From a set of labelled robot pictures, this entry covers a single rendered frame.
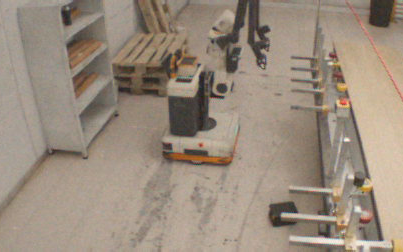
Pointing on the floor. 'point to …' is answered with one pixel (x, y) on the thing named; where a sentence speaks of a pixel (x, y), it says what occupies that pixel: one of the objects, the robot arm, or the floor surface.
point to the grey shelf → (57, 101)
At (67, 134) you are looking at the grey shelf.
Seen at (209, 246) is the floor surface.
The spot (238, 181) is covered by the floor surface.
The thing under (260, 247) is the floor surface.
